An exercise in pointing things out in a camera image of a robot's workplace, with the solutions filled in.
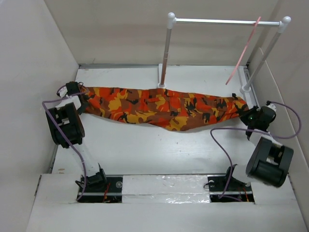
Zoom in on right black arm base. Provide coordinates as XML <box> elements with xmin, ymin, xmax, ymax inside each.
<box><xmin>203</xmin><ymin>167</ymin><xmax>254</xmax><ymax>203</ymax></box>

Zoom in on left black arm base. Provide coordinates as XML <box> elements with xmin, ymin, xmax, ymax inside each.
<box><xmin>75</xmin><ymin>173</ymin><xmax>124</xmax><ymax>203</ymax></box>

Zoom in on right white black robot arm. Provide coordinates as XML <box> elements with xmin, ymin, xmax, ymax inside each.
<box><xmin>223</xmin><ymin>103</ymin><xmax>294</xmax><ymax>190</ymax></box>

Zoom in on orange camouflage trousers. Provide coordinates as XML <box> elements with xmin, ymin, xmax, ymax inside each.
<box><xmin>80</xmin><ymin>86</ymin><xmax>249</xmax><ymax>131</ymax></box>

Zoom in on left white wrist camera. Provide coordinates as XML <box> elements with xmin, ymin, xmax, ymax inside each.
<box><xmin>56</xmin><ymin>85</ymin><xmax>68</xmax><ymax>98</ymax></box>

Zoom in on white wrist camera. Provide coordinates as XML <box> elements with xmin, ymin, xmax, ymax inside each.
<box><xmin>56</xmin><ymin>85</ymin><xmax>68</xmax><ymax>98</ymax></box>
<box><xmin>266</xmin><ymin>101</ymin><xmax>277</xmax><ymax>112</ymax></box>

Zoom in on white metal clothes rack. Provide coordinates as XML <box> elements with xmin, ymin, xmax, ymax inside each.
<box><xmin>155</xmin><ymin>12</ymin><xmax>292</xmax><ymax>107</ymax></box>

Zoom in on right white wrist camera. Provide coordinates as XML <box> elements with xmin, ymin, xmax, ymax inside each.
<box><xmin>266</xmin><ymin>101</ymin><xmax>277</xmax><ymax>112</ymax></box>

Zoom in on pink plastic clothes hanger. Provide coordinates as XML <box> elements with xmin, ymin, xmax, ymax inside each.
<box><xmin>225</xmin><ymin>17</ymin><xmax>261</xmax><ymax>85</ymax></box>

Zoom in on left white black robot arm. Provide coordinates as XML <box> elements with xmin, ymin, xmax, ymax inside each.
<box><xmin>42</xmin><ymin>82</ymin><xmax>108</xmax><ymax>192</ymax></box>

